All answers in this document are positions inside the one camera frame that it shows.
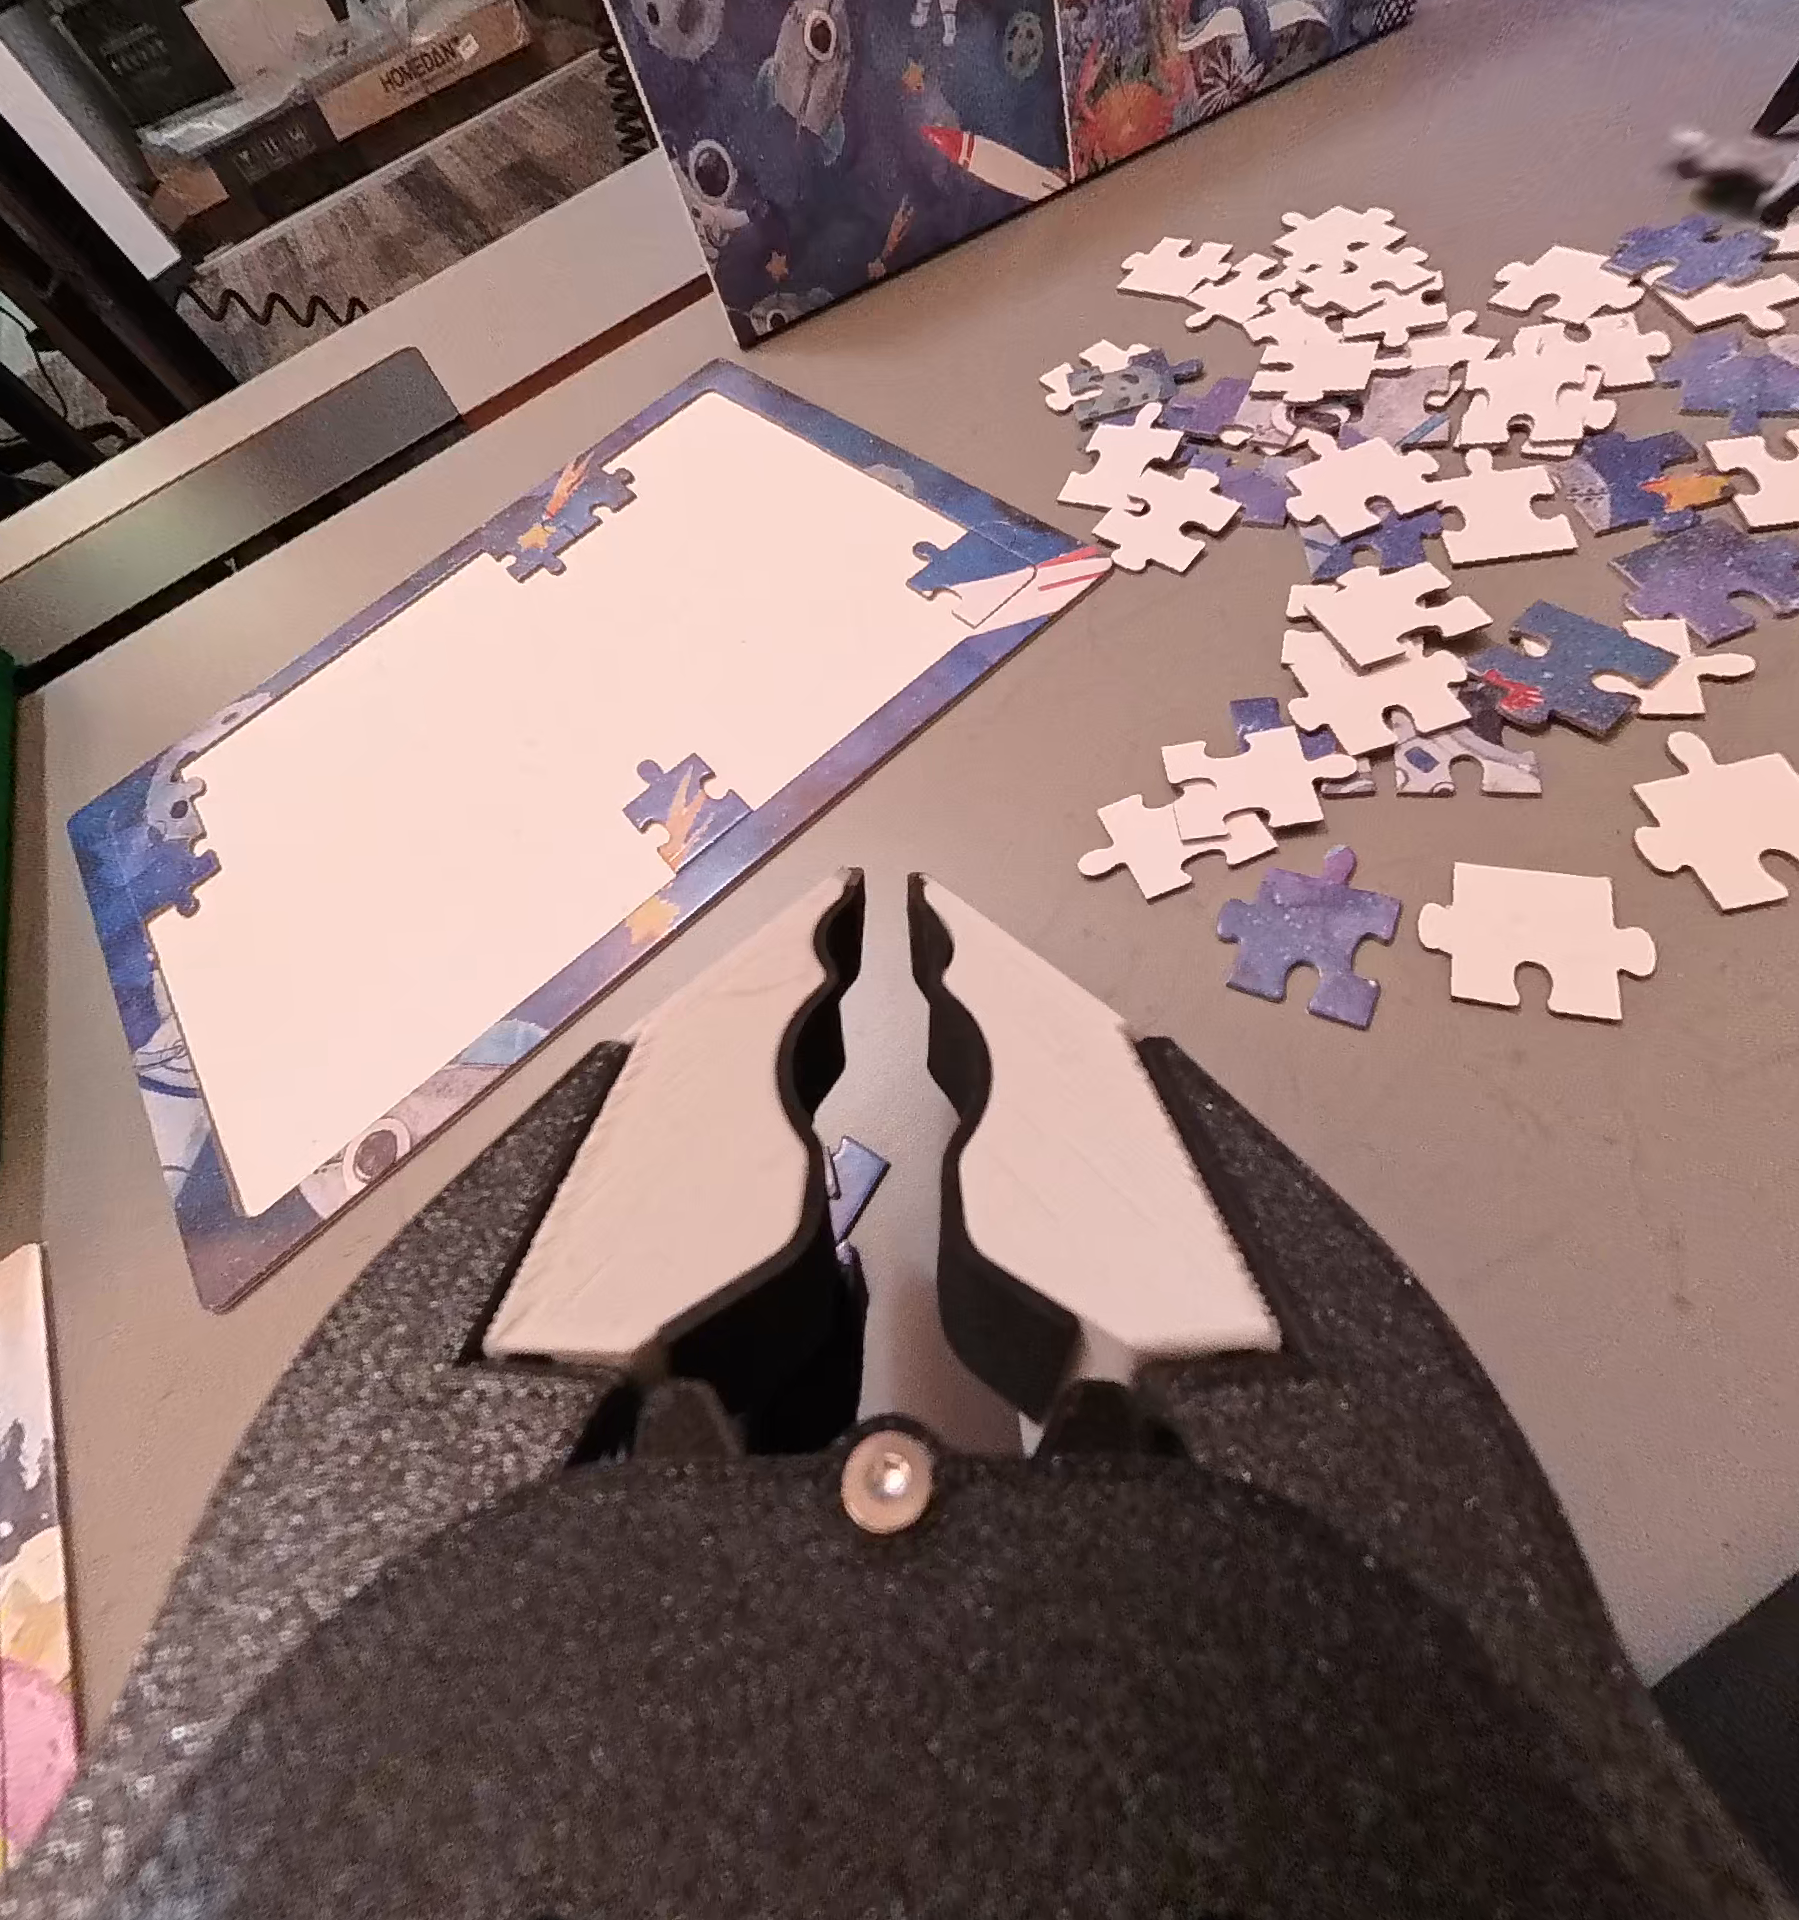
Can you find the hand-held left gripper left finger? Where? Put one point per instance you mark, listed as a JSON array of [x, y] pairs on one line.
[[644, 1185]]

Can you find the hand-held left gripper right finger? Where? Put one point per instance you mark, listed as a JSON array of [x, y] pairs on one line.
[[1110, 1185]]

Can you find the blue framed puzzle board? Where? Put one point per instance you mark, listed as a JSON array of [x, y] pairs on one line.
[[464, 751]]

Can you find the plain blue puzzle piece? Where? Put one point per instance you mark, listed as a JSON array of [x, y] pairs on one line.
[[178, 878]]

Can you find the pile of jigsaw puzzle pieces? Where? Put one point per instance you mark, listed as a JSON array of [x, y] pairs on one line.
[[1364, 480]]

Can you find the blue white puzzle piece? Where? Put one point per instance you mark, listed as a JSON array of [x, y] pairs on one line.
[[960, 567]]

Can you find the blue star puzzle piece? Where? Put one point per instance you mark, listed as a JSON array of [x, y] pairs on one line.
[[532, 543]]

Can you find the grey desk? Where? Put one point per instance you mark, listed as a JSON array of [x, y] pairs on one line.
[[1439, 1274]]

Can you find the dark grey desk flap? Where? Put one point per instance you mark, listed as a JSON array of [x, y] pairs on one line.
[[238, 495]]

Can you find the blue starry puzzle piece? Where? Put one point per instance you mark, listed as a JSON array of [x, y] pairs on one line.
[[858, 1179]]

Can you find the illustrated puzzle box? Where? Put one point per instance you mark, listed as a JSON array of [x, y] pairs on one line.
[[870, 150]]

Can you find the flat cardboard box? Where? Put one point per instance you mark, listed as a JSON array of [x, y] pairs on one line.
[[418, 69]]

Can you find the white board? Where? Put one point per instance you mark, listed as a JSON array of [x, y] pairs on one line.
[[58, 150]]

